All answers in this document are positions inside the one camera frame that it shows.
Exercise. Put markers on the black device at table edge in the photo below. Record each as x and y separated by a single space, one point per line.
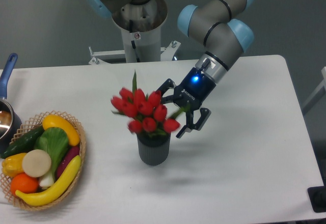
317 198

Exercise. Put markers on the yellow bell pepper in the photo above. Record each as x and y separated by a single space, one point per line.
12 165

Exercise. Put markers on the white metal base frame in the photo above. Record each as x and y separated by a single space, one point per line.
168 53

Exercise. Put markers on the yellow banana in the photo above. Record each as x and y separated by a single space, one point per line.
57 189

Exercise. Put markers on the beige round disc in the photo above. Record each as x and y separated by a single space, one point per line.
36 163

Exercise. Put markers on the blue handled saucepan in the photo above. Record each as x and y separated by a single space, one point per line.
10 121

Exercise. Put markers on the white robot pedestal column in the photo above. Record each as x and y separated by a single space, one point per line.
140 27

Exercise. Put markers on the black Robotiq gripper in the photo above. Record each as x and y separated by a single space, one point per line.
190 93

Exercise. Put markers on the dark grey ribbed vase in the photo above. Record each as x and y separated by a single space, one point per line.
153 150

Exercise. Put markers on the yellow squash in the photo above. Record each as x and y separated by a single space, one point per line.
58 121

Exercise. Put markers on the green cucumber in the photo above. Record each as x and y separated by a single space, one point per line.
24 143

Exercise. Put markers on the white frame at right edge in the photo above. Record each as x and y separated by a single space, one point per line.
315 96

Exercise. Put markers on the purple eggplant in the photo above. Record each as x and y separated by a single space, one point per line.
71 153

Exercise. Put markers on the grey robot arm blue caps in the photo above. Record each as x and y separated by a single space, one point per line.
213 25

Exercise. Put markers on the orange fruit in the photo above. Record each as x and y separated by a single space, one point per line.
24 183

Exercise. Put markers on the red tulip bouquet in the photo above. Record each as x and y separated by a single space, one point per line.
148 115

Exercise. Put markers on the green bok choy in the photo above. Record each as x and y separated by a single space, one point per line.
54 141

